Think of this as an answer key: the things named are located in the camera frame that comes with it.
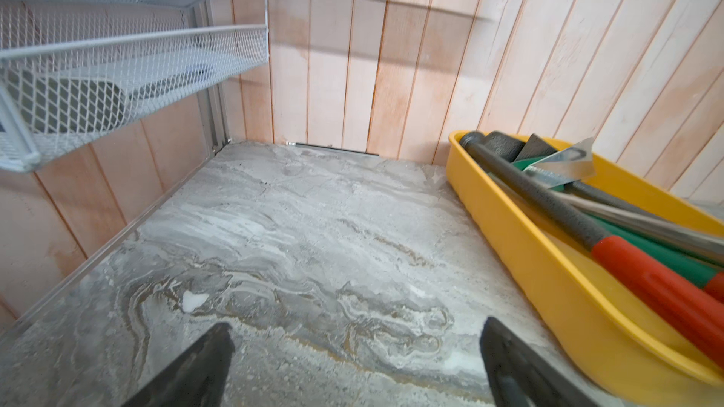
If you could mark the white wire shelf rack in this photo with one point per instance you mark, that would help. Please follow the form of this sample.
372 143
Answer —
74 71

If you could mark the blue grip steel hoe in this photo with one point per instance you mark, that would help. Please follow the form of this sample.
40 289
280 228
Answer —
698 245

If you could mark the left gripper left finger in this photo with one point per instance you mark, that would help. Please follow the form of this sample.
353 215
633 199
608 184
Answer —
197 377

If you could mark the green shaft red grip hoe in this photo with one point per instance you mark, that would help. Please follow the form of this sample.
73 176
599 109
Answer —
710 280

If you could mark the yellow plastic storage box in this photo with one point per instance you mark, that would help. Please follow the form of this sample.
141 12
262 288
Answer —
609 334

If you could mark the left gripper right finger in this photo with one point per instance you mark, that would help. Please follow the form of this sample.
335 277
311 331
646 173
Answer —
518 376

